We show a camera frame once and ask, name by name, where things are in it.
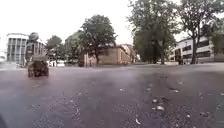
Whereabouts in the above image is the beige building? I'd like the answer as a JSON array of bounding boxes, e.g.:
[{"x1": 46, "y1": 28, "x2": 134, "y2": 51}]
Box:
[{"x1": 83, "y1": 43, "x2": 134, "y2": 66}]

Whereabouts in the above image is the large dark green tree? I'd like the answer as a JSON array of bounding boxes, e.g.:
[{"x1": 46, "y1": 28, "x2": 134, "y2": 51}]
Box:
[{"x1": 78, "y1": 14, "x2": 118, "y2": 66}]

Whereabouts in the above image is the small tree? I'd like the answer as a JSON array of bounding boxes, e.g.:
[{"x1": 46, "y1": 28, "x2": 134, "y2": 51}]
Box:
[
  {"x1": 45, "y1": 34, "x2": 67, "y2": 63},
  {"x1": 65, "y1": 39, "x2": 84, "y2": 65}
]

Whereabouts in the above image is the building with grey roof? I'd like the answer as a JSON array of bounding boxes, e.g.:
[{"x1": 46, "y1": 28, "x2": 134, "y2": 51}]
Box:
[{"x1": 64, "y1": 29, "x2": 84, "y2": 48}]

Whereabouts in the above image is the tall tree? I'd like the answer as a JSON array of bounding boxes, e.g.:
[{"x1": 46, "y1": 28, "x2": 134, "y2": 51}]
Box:
[
  {"x1": 127, "y1": 0, "x2": 180, "y2": 65},
  {"x1": 177, "y1": 0, "x2": 224, "y2": 65}
]

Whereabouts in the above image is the dark statue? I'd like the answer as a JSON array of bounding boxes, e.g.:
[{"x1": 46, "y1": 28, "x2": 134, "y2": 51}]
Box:
[{"x1": 25, "y1": 31, "x2": 50, "y2": 79}]

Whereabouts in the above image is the white building with dark windows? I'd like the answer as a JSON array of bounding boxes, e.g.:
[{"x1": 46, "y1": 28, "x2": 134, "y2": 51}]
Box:
[{"x1": 169, "y1": 35, "x2": 224, "y2": 65}]

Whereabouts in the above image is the white round building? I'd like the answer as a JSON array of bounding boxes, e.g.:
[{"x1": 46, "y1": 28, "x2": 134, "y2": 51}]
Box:
[{"x1": 5, "y1": 32, "x2": 46, "y2": 66}]

